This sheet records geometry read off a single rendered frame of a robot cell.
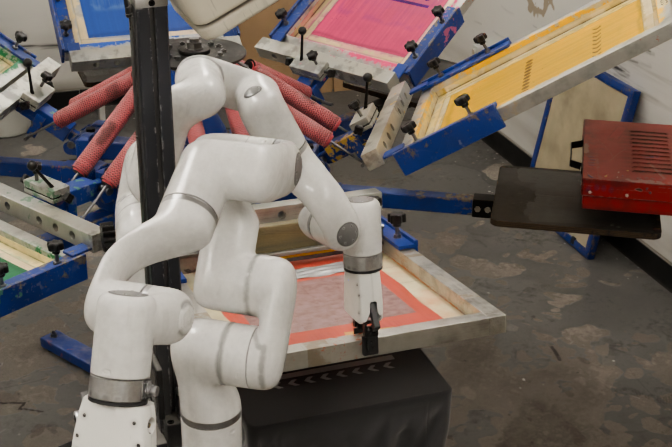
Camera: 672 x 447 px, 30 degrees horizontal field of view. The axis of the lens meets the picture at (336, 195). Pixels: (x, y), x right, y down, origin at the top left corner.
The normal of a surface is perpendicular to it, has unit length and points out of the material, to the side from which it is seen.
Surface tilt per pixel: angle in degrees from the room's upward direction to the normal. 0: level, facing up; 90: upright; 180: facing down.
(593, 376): 0
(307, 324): 9
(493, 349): 0
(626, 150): 0
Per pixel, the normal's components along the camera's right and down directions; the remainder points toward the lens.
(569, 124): -0.92, -0.04
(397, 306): -0.04, -0.96
